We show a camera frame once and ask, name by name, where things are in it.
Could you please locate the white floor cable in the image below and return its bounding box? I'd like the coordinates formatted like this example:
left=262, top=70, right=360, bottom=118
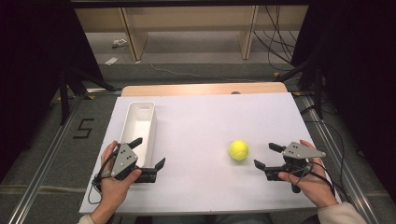
left=149, top=63, right=257, bottom=84

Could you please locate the white sheet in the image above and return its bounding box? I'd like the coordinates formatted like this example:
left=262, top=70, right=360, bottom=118
left=78, top=91, right=343, bottom=217

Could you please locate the black curtain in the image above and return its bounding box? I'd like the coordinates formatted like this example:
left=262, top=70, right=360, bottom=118
left=290, top=0, right=396, bottom=202
left=0, top=0, right=105, bottom=185

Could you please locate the left hand-held gripper cable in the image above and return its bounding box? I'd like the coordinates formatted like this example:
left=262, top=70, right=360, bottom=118
left=87, top=148, right=121, bottom=206

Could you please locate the black floor cable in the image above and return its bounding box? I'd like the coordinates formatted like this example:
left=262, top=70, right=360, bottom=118
left=300, top=105, right=351, bottom=202

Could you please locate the hand-held gripper cable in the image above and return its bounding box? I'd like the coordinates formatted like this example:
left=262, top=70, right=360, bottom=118
left=287, top=161, right=336, bottom=198
left=87, top=148, right=121, bottom=206

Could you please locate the black stand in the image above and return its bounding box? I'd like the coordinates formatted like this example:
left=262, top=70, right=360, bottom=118
left=57, top=65, right=119, bottom=126
left=275, top=58, right=325, bottom=121

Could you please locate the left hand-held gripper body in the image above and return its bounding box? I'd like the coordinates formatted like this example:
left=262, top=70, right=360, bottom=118
left=110, top=142, right=157, bottom=184

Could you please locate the person's left hand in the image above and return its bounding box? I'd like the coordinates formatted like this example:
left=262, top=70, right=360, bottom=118
left=92, top=140, right=143, bottom=217

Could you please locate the wooden desk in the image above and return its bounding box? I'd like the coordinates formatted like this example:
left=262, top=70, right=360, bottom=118
left=74, top=4, right=310, bottom=63

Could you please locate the yellow tennis ball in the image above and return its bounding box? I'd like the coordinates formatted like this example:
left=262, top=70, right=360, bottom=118
left=228, top=139, right=250, bottom=161

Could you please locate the right hand-held gripper cable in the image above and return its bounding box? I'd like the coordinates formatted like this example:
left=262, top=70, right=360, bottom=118
left=287, top=161, right=336, bottom=198

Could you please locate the white plastic container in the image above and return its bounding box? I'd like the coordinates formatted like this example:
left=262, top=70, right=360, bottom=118
left=119, top=101, right=158, bottom=169

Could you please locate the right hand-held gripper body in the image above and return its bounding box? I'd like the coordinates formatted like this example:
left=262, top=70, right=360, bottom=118
left=264, top=141, right=327, bottom=194

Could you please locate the bundle of black cables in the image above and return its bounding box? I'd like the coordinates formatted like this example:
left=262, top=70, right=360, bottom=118
left=252, top=4, right=301, bottom=73

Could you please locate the metal floor rail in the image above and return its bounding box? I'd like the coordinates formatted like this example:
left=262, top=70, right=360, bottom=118
left=299, top=94, right=382, bottom=224
left=7, top=94, right=86, bottom=224

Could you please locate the person's right hand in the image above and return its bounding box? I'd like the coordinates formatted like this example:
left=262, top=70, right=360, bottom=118
left=277, top=139, right=339, bottom=209

